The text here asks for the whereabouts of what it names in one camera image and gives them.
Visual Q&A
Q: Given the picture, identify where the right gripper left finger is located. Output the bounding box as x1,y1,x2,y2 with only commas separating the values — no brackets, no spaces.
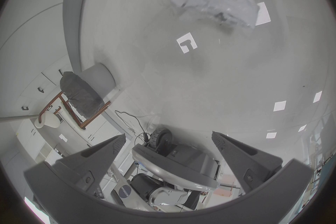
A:
55,133,126,193

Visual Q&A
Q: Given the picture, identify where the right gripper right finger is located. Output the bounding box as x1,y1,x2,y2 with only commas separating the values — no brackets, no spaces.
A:
211,131,283,196

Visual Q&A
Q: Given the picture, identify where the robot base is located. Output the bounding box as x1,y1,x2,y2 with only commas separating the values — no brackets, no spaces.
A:
109,127,243,214

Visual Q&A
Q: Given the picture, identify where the white trash bin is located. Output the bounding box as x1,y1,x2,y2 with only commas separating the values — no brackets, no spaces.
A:
79,62,116,99

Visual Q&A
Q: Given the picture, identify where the wooden chair with cream cushion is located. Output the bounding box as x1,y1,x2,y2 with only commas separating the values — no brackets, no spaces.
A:
35,91,111,131

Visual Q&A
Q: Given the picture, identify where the white wardrobe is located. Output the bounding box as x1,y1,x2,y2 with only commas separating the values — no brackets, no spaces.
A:
0,67,118,166

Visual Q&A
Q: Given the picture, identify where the black cable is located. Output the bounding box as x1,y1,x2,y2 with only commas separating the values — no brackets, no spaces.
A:
115,110,148,140

